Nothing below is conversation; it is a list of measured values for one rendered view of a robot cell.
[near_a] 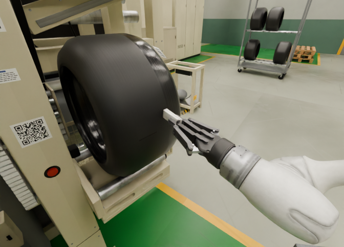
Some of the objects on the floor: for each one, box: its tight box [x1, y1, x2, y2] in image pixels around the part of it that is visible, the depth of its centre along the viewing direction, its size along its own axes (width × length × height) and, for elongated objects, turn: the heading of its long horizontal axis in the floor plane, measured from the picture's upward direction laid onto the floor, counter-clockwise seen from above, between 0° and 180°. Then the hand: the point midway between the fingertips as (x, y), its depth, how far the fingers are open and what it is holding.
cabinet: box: [141, 27, 177, 72], centre depth 512 cm, size 90×56×125 cm, turn 144°
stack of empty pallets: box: [288, 45, 316, 63], centre depth 699 cm, size 127×90×43 cm
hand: (172, 117), depth 54 cm, fingers closed
